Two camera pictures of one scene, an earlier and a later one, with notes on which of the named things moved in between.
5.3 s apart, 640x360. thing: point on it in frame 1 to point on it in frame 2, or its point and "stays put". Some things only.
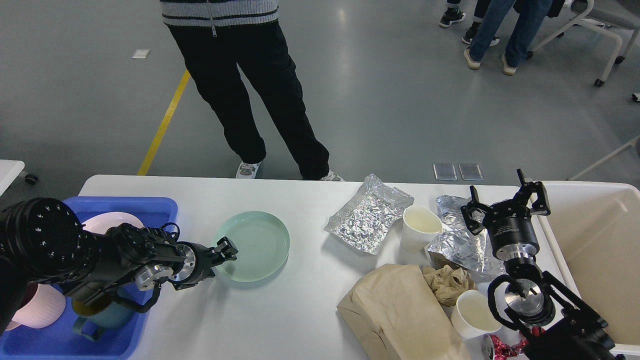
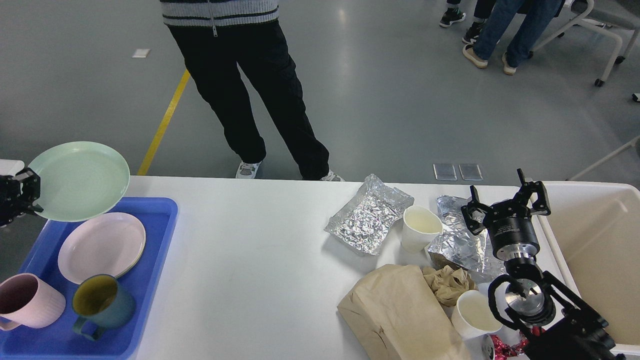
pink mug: x=42 y=306 stays put
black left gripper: x=198 y=262 to x=10 y=193
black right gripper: x=512 y=233 stays put
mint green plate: x=262 y=242 to x=80 y=181
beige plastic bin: x=594 y=229 stays put
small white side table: x=9 y=170 stays put
